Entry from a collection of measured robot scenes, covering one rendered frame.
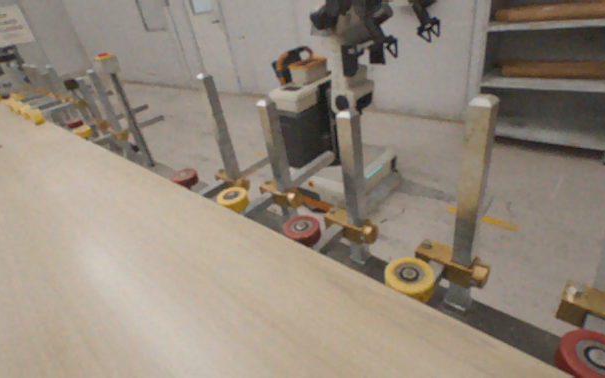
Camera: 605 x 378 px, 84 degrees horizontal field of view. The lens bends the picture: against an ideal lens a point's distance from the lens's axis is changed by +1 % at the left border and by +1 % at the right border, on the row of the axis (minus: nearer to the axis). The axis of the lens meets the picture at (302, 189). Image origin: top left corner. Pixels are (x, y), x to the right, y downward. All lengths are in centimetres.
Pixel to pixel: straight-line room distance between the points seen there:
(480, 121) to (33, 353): 80
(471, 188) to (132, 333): 61
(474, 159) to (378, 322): 29
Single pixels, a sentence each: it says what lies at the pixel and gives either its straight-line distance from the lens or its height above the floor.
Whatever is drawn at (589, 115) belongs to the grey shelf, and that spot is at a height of 17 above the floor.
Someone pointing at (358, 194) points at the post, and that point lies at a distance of 77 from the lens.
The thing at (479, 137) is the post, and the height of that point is 111.
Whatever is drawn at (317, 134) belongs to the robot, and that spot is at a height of 51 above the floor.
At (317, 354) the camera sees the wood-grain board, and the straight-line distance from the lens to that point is 53.
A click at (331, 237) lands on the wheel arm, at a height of 82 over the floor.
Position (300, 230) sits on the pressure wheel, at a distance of 72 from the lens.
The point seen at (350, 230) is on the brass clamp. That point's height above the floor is 82.
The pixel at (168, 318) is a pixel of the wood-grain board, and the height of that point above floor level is 90.
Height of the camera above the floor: 135
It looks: 31 degrees down
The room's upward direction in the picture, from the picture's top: 11 degrees counter-clockwise
